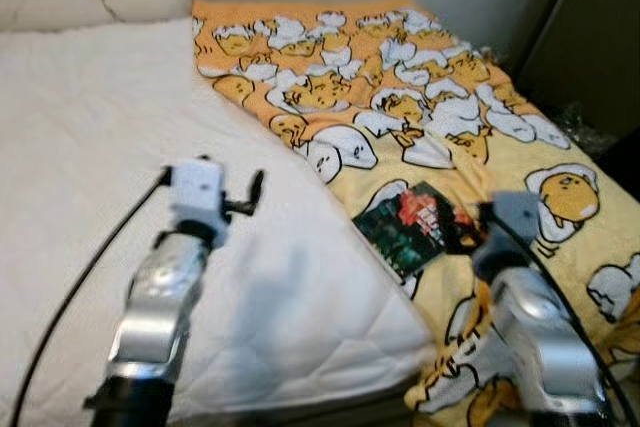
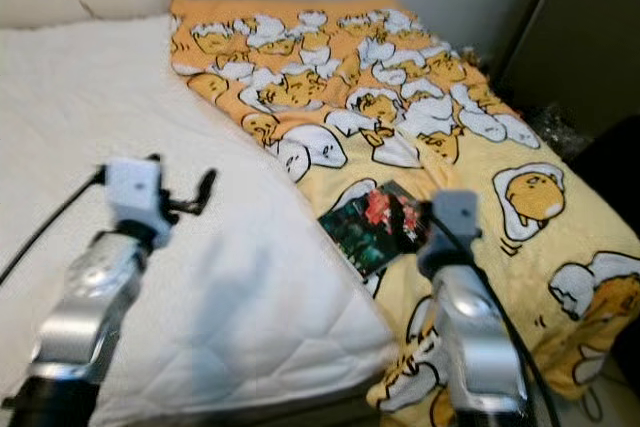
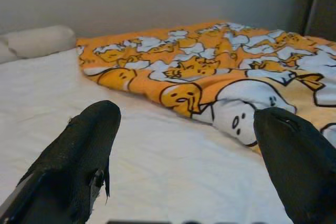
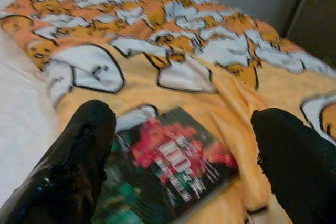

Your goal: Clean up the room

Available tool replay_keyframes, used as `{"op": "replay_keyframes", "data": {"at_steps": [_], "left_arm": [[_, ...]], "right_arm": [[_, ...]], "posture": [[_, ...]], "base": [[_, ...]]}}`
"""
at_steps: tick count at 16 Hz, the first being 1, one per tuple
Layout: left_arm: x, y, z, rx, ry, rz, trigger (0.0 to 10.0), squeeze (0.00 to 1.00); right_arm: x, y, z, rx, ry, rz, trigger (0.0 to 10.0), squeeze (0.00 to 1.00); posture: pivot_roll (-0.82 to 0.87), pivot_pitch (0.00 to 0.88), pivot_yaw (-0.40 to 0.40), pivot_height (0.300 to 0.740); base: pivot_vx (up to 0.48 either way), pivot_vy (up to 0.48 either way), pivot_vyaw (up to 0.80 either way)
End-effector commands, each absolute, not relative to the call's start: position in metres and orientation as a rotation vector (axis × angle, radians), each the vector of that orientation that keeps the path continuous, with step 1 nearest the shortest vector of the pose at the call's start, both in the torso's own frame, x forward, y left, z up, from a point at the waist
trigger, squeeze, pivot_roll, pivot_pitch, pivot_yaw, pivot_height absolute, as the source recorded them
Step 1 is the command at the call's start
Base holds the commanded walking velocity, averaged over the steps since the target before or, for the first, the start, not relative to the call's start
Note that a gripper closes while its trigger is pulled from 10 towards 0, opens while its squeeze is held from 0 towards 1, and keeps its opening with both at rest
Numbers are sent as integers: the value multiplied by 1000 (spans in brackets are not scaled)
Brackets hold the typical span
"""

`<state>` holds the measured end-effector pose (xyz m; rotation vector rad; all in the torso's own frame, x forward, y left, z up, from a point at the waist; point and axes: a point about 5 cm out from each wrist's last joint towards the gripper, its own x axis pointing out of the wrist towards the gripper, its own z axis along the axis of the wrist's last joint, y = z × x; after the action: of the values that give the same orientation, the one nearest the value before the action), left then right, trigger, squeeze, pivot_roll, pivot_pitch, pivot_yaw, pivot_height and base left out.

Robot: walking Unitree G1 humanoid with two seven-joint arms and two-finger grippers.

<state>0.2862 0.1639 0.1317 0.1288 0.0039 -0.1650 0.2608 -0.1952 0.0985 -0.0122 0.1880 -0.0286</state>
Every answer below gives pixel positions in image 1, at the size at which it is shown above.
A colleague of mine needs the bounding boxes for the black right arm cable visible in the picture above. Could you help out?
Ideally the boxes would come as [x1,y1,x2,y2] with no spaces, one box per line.
[488,209,638,427]

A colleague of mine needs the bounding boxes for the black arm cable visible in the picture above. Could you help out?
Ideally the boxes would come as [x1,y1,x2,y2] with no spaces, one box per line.
[10,167,173,427]
[488,209,638,427]

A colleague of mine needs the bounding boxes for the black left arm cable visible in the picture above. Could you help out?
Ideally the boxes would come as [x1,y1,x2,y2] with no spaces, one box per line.
[10,167,173,427]

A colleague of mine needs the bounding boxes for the orange egg cartoon blanket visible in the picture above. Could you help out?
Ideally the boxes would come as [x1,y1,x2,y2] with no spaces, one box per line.
[190,0,640,427]

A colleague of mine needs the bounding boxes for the long cream body pillow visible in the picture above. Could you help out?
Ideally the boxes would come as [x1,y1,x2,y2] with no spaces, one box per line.
[0,0,191,33]

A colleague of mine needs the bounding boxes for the dark grey wardrobe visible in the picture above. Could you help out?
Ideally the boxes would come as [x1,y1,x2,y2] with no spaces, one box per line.
[515,0,640,148]

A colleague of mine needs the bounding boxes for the dark green red book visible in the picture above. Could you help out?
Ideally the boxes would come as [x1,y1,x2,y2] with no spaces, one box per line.
[352,181,483,278]

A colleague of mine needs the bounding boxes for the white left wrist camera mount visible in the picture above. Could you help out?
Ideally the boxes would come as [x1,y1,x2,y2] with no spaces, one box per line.
[165,159,233,246]

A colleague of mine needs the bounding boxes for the crumpled clear plastic wrap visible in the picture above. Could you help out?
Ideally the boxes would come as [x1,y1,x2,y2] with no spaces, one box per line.
[555,102,613,153]

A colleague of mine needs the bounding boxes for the white quilted mattress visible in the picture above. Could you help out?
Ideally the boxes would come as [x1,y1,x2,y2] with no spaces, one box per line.
[0,17,436,423]

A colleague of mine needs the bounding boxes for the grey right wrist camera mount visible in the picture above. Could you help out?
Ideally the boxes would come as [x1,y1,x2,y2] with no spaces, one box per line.
[490,190,543,250]

